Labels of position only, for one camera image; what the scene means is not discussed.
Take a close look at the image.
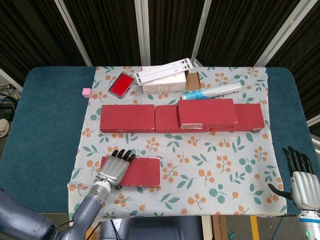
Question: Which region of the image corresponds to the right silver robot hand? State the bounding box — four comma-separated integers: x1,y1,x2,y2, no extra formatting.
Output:
267,146,320,212

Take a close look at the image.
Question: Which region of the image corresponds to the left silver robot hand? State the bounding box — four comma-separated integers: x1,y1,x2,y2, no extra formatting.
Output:
96,148,136,190

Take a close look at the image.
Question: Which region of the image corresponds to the red brick with chipped edges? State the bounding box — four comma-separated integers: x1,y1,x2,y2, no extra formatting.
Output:
99,156,162,188

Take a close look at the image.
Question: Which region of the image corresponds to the red brick with bare end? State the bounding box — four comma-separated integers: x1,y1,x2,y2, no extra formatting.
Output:
176,98,238,130

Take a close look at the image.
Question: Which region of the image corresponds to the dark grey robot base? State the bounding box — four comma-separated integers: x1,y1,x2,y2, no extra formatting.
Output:
99,215,203,240

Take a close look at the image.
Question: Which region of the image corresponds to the red brick with white scratches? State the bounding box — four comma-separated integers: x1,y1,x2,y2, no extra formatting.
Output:
99,104,156,133

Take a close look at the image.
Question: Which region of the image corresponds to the floral berry-print tablecloth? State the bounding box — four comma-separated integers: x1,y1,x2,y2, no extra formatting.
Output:
67,65,288,227

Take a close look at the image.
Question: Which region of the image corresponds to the teal velvet table cover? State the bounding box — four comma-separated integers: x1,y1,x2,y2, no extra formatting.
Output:
0,66,320,216

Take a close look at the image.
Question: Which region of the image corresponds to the red ink pad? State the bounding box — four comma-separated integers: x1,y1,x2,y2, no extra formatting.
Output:
107,72,135,99

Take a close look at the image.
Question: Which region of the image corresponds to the white printed cardboard box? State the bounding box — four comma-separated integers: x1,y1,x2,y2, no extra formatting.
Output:
141,66,188,95

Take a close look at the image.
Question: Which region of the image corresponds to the white folding stand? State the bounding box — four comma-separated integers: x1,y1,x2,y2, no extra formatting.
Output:
134,57,195,87

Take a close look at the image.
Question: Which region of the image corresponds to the brown cardboard box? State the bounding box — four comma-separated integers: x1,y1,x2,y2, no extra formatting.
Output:
184,71,202,91

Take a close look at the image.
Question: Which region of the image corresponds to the clear film roll blue label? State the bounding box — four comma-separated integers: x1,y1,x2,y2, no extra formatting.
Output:
180,82,242,101

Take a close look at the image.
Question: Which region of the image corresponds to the white partition frame post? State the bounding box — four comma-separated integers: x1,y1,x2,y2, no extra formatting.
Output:
191,0,210,67
54,0,94,67
256,0,306,67
134,0,152,67

